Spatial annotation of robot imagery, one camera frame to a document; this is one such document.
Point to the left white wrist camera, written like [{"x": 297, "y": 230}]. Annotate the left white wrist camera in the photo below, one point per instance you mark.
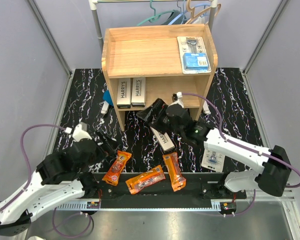
[{"x": 80, "y": 132}]

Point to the white Harry's box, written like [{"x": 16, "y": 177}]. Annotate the white Harry's box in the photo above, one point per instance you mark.
[
  {"x": 164, "y": 140},
  {"x": 124, "y": 93},
  {"x": 138, "y": 94}
]

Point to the white rack foot right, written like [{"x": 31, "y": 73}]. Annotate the white rack foot right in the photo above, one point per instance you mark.
[{"x": 206, "y": 109}]

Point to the orange candy bag right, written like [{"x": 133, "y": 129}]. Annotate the orange candy bag right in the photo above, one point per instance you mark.
[{"x": 172, "y": 163}]

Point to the orange candy bag middle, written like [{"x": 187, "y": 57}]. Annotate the orange candy bag middle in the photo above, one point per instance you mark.
[{"x": 146, "y": 179}]

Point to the wooden two-tier shelf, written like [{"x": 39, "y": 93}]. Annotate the wooden two-tier shelf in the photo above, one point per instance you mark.
[{"x": 153, "y": 52}]

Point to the blue clothes hanger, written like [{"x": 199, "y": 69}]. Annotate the blue clothes hanger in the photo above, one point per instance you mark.
[{"x": 179, "y": 17}]

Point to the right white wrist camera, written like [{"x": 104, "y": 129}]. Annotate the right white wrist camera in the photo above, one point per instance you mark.
[{"x": 177, "y": 99}]

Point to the metal clothes rack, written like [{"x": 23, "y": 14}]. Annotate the metal clothes rack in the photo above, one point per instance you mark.
[{"x": 93, "y": 4}]

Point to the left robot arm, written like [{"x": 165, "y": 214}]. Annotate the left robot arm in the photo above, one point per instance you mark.
[{"x": 61, "y": 177}]

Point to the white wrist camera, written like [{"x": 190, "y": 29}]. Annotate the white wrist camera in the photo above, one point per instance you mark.
[
  {"x": 80, "y": 132},
  {"x": 177, "y": 99}
]

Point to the white rack foot left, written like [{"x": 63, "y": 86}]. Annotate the white rack foot left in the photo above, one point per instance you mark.
[{"x": 105, "y": 108}]

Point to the wooden clothes hanger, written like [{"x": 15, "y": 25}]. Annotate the wooden clothes hanger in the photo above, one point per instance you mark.
[{"x": 212, "y": 11}]

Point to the orange candy bag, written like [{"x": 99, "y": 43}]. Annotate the orange candy bag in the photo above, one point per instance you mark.
[
  {"x": 113, "y": 174},
  {"x": 172, "y": 163},
  {"x": 146, "y": 179}
]

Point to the white rack foot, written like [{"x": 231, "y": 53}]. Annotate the white rack foot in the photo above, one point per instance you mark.
[
  {"x": 206, "y": 109},
  {"x": 105, "y": 108}
]

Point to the black marble mat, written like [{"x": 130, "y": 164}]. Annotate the black marble mat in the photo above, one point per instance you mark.
[{"x": 84, "y": 102}]

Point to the blue object behind shelf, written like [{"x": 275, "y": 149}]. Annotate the blue object behind shelf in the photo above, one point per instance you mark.
[{"x": 107, "y": 97}]

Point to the razor blister pack on shelf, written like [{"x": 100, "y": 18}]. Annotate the razor blister pack on shelf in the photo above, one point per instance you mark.
[{"x": 193, "y": 55}]

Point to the slotted cable duct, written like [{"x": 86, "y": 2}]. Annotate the slotted cable duct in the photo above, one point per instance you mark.
[{"x": 80, "y": 205}]

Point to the orange candy bag left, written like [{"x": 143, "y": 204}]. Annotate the orange candy bag left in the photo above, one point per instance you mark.
[{"x": 113, "y": 174}]

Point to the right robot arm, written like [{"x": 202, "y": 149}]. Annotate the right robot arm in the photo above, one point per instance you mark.
[{"x": 269, "y": 168}]

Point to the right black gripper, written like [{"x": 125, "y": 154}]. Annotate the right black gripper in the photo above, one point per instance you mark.
[{"x": 146, "y": 114}]

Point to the teal clothes hanger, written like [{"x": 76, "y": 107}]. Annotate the teal clothes hanger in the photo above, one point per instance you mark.
[{"x": 156, "y": 16}]

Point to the blue razor blister pack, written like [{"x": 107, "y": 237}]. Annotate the blue razor blister pack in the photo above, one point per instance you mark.
[{"x": 213, "y": 161}]

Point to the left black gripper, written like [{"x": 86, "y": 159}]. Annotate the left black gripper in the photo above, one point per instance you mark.
[{"x": 108, "y": 144}]

